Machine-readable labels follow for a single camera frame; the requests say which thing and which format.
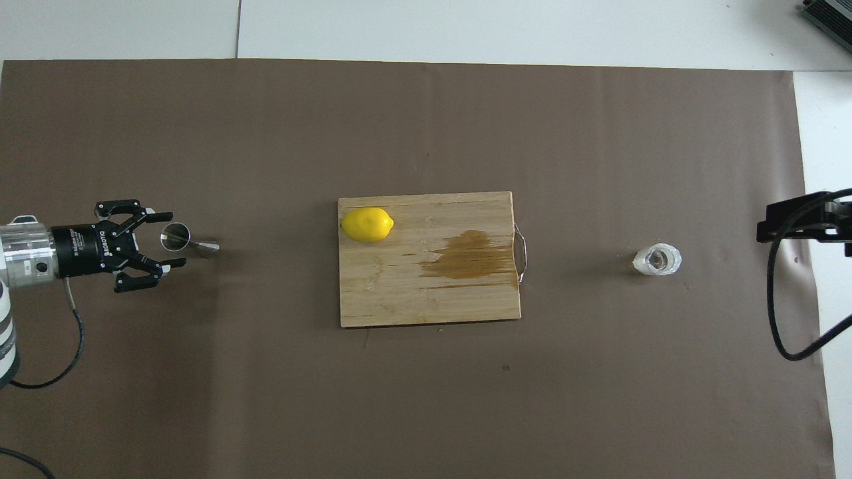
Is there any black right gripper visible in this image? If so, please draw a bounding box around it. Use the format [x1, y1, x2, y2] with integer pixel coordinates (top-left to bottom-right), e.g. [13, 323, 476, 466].
[757, 193, 852, 257]

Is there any yellow lemon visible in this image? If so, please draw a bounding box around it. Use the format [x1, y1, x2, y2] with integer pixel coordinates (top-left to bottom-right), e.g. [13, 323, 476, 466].
[340, 207, 395, 243]

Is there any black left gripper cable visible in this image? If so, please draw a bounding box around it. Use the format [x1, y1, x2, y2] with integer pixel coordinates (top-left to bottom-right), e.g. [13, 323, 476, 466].
[0, 276, 86, 479]

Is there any steel double jigger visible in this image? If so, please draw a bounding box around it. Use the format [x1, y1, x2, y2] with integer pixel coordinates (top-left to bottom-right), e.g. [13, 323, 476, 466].
[160, 224, 220, 259]

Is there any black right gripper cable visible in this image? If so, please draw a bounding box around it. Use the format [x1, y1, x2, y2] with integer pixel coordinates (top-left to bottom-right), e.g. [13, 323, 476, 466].
[767, 190, 852, 362]

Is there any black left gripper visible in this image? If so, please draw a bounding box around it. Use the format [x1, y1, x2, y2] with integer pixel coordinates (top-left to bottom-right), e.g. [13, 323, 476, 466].
[51, 198, 187, 293]

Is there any small clear glass cup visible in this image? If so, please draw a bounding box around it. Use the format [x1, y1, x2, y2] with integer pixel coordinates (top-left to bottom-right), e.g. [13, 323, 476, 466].
[632, 243, 683, 277]

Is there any black ribbed device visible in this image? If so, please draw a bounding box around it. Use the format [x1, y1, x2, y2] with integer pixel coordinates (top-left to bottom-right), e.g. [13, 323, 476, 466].
[799, 0, 852, 35]

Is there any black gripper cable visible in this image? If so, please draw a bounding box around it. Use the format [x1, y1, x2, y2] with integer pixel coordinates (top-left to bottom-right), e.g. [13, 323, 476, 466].
[0, 276, 86, 479]
[767, 190, 852, 362]

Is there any brown paper table mat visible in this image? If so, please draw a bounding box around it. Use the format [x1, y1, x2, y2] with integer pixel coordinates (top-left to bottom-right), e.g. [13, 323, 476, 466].
[0, 59, 836, 479]

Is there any wooden cutting board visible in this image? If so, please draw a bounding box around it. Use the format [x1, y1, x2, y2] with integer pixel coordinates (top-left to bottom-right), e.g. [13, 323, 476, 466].
[338, 191, 531, 329]

